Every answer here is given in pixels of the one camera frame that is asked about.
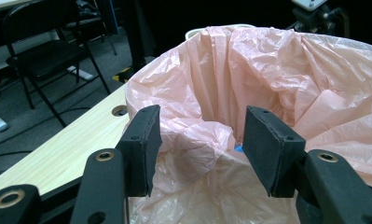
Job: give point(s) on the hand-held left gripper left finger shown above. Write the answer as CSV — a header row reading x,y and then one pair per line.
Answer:
x,y
140,149

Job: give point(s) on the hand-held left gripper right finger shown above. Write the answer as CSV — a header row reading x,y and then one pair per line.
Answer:
x,y
267,149

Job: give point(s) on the pink plastic trash bag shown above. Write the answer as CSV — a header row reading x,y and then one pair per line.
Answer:
x,y
267,77

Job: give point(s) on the small blue scrap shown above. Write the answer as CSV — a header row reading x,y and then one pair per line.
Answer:
x,y
239,148

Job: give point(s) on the black stand with striped base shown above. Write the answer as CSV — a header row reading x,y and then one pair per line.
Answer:
x,y
137,37

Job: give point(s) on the black folding chair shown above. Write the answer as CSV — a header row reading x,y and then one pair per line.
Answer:
x,y
87,21
44,59

